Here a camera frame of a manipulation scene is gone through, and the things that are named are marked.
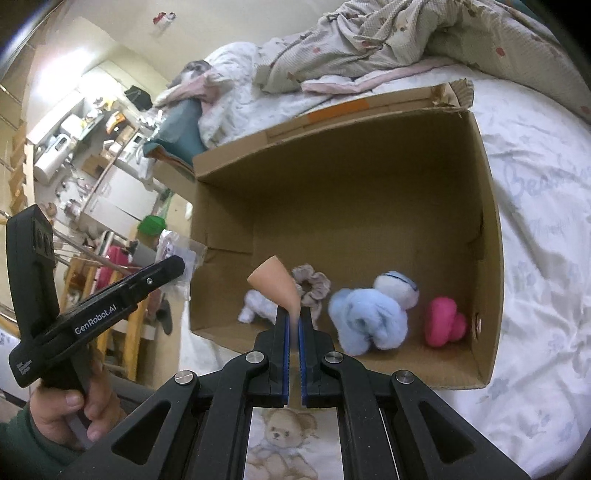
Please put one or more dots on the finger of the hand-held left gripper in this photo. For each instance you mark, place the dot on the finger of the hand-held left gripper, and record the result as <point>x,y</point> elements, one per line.
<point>159,274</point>

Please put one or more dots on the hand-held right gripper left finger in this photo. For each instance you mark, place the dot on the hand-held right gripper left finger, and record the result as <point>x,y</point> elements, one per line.
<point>286,337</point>

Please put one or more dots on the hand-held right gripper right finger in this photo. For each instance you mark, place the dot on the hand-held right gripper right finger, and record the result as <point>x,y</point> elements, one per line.
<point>303,337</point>

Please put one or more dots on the small white fluffy toy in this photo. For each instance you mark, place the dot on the small white fluffy toy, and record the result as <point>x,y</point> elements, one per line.
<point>256,307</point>

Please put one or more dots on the beige scrunchie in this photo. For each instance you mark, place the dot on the beige scrunchie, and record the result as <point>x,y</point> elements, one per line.
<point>316,284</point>

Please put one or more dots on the blue fluffy sock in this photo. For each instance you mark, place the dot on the blue fluffy sock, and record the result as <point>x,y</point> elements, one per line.
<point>364,318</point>

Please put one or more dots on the white plush toy blue stripe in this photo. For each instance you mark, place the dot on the white plush toy blue stripe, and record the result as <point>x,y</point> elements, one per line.
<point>397,288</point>

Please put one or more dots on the pink rubber toy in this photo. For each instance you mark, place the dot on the pink rubber toy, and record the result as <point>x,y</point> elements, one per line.
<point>441,321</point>

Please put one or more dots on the brown cardboard box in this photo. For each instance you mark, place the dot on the brown cardboard box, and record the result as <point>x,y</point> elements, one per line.
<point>369,207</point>

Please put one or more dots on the person's left forearm green sleeve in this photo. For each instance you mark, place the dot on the person's left forearm green sleeve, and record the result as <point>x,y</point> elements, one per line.
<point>27,450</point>

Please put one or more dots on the person's left hand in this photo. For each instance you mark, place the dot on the person's left hand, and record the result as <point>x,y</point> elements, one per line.
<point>55,408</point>

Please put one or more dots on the clear plastic bag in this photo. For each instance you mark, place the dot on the clear plastic bag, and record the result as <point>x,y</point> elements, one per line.
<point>180,249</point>

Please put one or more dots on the black slipper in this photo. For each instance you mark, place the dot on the black slipper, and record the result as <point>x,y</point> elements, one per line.
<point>161,318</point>

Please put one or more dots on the pink suitcase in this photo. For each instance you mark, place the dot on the pink suitcase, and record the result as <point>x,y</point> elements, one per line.
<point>113,263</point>

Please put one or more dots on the green bucket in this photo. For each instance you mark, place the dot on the green bucket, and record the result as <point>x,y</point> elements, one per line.
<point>152,225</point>

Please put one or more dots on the wooden rack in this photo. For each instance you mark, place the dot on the wooden rack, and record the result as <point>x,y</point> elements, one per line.
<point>134,323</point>

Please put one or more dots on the kitchen counter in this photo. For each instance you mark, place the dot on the kitchen counter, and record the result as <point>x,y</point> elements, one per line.
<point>120,198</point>

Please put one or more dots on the brown bedside cabinet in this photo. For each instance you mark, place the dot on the brown bedside cabinet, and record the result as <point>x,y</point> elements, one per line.
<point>175,168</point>

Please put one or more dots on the black hanging bag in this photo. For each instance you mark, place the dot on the black hanging bag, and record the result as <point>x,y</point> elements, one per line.
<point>138,97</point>

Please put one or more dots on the pink cloth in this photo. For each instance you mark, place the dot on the pink cloth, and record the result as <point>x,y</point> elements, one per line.
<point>189,90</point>

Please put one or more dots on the white floral pillow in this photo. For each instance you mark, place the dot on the white floral pillow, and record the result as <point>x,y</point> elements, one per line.
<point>231,92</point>

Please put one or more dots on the grey plush toy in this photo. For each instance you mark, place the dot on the grey plush toy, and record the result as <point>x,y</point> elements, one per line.
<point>194,70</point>

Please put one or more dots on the floral quilted blanket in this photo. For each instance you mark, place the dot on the floral quilted blanket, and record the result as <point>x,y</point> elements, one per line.
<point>369,41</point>

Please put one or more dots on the red white wall hook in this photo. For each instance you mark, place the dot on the red white wall hook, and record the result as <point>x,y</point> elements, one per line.
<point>164,18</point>

